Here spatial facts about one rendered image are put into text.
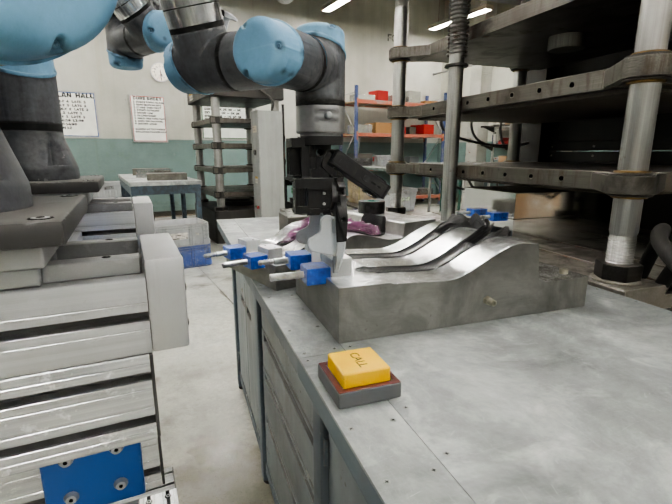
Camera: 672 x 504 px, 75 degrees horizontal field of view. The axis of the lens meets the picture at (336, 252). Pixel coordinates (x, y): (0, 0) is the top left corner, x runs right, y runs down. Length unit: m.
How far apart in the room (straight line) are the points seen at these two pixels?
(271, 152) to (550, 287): 4.60
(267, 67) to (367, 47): 9.13
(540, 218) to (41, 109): 1.38
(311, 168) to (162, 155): 7.38
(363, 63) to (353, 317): 9.01
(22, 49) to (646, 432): 0.63
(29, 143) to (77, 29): 0.60
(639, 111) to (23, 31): 1.11
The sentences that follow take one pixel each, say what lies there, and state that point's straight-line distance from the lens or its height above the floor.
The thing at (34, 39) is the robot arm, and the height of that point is 1.15.
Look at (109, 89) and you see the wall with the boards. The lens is 8.02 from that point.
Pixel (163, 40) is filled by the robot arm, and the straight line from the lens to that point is 1.07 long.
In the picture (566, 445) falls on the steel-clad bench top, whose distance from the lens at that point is 0.53.
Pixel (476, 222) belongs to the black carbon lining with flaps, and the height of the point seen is 0.95.
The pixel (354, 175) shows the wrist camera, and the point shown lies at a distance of 0.69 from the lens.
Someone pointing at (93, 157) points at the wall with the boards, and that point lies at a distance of 7.95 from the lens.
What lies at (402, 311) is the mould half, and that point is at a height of 0.84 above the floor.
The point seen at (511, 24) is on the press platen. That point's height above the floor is 1.49.
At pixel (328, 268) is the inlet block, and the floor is 0.90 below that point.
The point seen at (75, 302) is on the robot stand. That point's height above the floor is 0.96.
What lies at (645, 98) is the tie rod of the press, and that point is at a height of 1.20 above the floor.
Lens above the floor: 1.09
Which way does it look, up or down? 13 degrees down
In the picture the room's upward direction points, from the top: straight up
